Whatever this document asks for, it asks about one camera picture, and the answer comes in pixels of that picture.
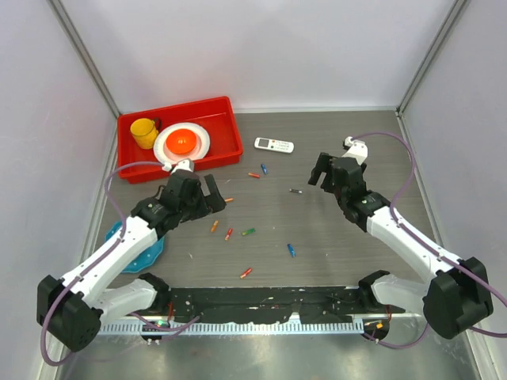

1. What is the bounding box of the white remote control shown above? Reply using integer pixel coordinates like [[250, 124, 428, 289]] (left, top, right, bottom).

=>
[[254, 137, 295, 154]]

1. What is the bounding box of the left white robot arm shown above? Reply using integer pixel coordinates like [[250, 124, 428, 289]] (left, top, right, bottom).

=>
[[36, 169, 227, 352]]

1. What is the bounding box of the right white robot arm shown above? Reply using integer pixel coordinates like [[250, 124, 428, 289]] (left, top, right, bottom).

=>
[[308, 153, 494, 339]]

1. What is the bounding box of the red orange battery middle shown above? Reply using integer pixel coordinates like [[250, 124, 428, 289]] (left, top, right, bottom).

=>
[[224, 228, 233, 241]]

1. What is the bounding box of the red orange battery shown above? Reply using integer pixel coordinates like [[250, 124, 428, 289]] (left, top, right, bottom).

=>
[[224, 228, 233, 241], [239, 268, 253, 279]]

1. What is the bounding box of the green battery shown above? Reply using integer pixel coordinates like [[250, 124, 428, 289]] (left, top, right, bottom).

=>
[[241, 228, 256, 236]]

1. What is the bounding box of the white paper plate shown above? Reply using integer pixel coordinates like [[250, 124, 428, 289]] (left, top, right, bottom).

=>
[[153, 122, 211, 164]]

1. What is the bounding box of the orange bowl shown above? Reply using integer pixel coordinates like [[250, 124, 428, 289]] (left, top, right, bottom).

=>
[[165, 128, 197, 155]]

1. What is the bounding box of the blue patterned plate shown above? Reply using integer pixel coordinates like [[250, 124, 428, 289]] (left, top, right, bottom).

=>
[[104, 221, 166, 274]]

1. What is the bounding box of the yellow mug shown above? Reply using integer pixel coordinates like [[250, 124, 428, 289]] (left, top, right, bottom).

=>
[[130, 118, 161, 150]]

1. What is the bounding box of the red orange battery lower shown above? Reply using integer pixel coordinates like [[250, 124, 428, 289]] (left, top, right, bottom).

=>
[[239, 268, 253, 279]]

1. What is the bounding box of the blue battery lower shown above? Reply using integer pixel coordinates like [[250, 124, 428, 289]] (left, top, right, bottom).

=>
[[287, 244, 295, 257]]

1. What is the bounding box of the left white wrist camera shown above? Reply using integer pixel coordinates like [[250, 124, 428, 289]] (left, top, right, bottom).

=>
[[162, 159, 194, 173]]

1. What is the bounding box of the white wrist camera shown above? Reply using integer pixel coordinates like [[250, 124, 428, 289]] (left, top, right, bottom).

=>
[[162, 159, 194, 173], [342, 136, 368, 165]]

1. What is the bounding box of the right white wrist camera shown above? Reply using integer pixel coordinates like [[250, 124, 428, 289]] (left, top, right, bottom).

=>
[[342, 136, 368, 165]]

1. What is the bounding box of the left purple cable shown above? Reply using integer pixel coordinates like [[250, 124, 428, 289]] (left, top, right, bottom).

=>
[[40, 160, 201, 366]]

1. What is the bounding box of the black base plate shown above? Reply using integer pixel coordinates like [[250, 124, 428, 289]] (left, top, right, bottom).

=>
[[162, 287, 404, 325]]

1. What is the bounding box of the white slotted cable duct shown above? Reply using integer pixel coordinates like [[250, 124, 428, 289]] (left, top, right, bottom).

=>
[[98, 317, 364, 336]]

